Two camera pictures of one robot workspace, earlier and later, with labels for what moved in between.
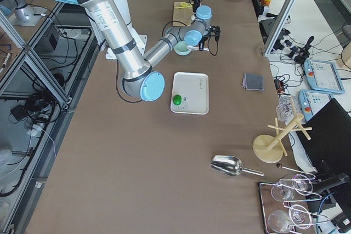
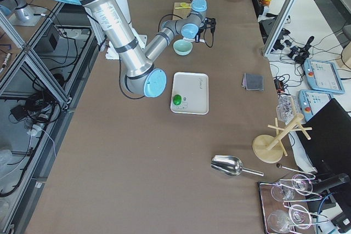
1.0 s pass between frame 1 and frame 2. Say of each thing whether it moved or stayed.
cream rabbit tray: stayed
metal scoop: stayed
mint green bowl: stayed
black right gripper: moved
